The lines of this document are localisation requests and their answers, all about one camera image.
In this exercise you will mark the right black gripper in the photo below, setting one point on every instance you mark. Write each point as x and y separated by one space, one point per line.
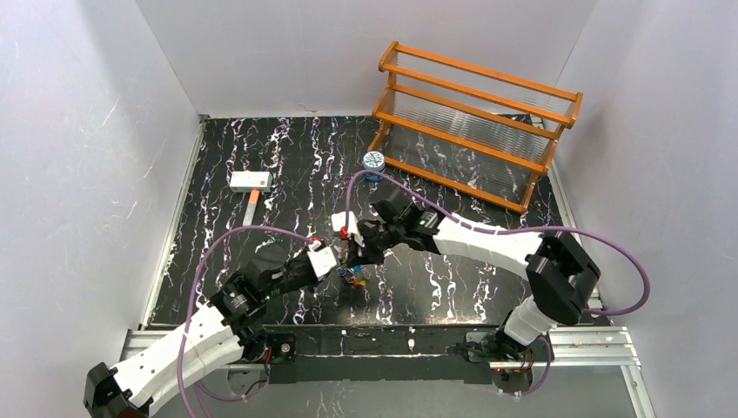
358 246

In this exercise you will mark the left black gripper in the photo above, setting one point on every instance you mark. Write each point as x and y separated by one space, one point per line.
277 271

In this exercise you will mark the metal key organizer red handle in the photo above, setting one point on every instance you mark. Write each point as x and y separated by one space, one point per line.
352 271

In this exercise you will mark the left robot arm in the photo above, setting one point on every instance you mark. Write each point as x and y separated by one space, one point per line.
227 328

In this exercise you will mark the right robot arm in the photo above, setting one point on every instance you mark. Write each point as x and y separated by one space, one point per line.
560 273

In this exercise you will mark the blue jar with patterned lid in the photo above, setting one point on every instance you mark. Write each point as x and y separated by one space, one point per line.
374 163

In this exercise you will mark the white orange marker pen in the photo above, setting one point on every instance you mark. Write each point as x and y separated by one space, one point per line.
251 207

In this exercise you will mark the white box with red logo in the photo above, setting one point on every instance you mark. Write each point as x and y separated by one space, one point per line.
246 181

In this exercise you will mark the orange wooden shelf rack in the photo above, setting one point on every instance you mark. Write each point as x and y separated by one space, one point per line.
485 133

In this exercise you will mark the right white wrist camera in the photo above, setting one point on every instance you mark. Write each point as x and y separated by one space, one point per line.
345 225

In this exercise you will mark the aluminium rail frame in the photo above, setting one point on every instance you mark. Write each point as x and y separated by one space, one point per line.
414 371

